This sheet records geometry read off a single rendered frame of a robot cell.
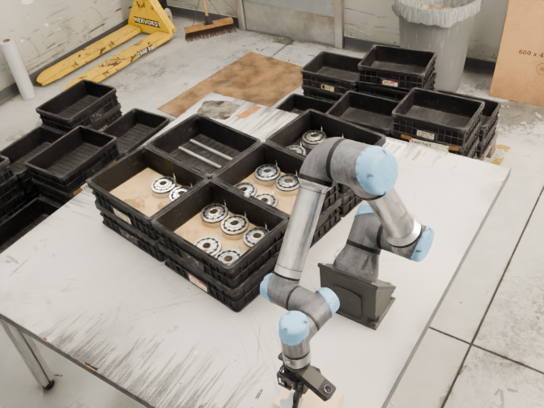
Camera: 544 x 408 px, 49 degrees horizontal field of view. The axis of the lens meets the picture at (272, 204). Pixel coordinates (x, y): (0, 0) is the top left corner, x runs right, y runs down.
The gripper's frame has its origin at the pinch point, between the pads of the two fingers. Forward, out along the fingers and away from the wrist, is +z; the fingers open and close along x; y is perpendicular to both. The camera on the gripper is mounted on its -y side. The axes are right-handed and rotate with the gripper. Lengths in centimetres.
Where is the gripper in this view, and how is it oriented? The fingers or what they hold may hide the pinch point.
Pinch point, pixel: (308, 402)
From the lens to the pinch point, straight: 177.0
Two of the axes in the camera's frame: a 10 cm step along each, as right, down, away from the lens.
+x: -5.4, 5.8, -6.1
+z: 1.0, 7.6, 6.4
